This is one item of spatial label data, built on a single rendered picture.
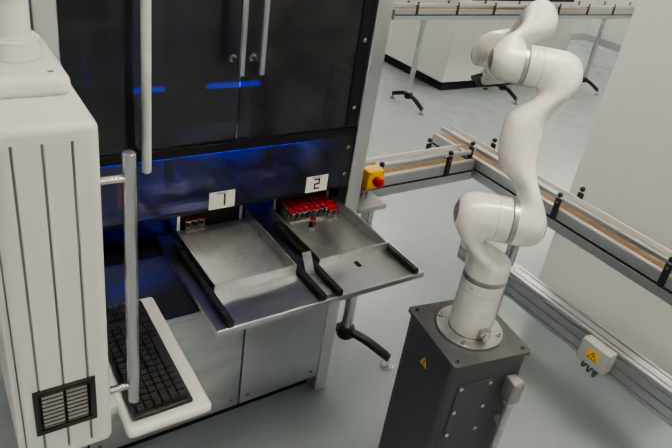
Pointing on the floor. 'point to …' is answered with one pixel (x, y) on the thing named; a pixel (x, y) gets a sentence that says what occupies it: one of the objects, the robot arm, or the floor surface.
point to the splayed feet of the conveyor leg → (366, 344)
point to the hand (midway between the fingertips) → (491, 81)
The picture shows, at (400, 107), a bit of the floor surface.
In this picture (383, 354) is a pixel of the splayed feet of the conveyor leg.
